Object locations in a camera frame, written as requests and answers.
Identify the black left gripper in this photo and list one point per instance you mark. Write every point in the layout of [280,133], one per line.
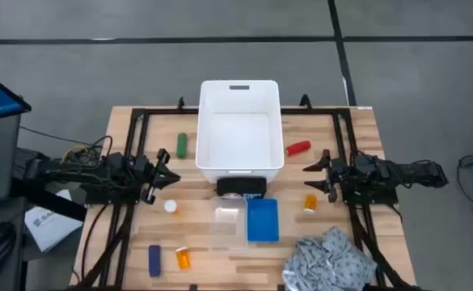
[152,182]

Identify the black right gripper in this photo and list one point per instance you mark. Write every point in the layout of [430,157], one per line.
[341,174]

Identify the red bandage roll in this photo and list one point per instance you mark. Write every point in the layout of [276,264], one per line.
[298,148]

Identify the green bandage roll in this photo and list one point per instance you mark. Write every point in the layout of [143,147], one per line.
[182,145]

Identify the navy blue bandage roll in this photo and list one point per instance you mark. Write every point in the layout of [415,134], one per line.
[154,260]

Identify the grey patterned cloth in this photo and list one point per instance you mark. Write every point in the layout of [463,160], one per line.
[329,262]

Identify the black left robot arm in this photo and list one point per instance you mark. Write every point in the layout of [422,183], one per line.
[78,174]

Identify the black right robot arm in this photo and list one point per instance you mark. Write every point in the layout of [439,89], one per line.
[402,171]

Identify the white plastic bin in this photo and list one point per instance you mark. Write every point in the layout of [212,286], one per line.
[240,137]

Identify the black first aid pouch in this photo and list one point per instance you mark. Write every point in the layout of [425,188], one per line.
[236,186]

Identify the blue plastic tray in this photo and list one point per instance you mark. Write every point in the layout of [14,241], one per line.
[263,220]

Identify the clear plastic container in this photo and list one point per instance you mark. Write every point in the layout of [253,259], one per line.
[228,226]

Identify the white table sticker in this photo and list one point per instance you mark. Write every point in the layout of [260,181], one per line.
[364,108]

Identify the yellow connector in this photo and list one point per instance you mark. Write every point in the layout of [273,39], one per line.
[75,152]

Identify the black desk support bar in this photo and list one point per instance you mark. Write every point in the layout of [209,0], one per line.
[50,201]

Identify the white printed paper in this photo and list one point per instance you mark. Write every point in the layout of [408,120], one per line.
[50,222]

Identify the dark grey side desk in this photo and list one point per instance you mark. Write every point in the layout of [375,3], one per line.
[1,210]

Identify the black metal frame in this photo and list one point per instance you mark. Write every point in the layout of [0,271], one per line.
[163,111]

